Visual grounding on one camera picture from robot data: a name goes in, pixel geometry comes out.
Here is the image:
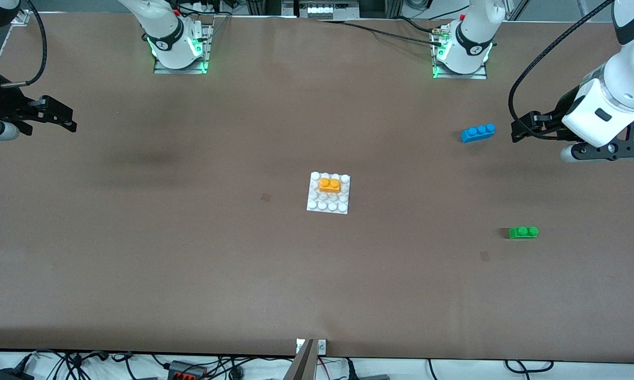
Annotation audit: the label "white studded base plate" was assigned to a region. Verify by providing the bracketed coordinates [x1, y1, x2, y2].
[306, 172, 352, 215]

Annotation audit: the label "blue three-stud block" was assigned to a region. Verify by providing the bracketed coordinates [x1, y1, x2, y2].
[460, 123, 496, 144]

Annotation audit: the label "white power strip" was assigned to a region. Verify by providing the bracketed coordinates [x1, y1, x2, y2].
[298, 0, 359, 21]

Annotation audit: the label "black box orange connectors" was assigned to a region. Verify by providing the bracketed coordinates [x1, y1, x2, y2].
[168, 360, 207, 380]

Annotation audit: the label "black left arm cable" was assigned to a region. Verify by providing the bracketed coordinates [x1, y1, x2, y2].
[508, 0, 614, 141]

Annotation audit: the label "long black table cable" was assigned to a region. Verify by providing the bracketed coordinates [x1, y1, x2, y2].
[317, 19, 440, 47]

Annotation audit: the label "black looped floor cable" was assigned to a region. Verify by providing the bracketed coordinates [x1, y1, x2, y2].
[504, 360, 555, 374]

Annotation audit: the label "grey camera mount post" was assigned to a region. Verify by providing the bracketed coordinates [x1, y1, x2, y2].
[284, 339, 317, 380]

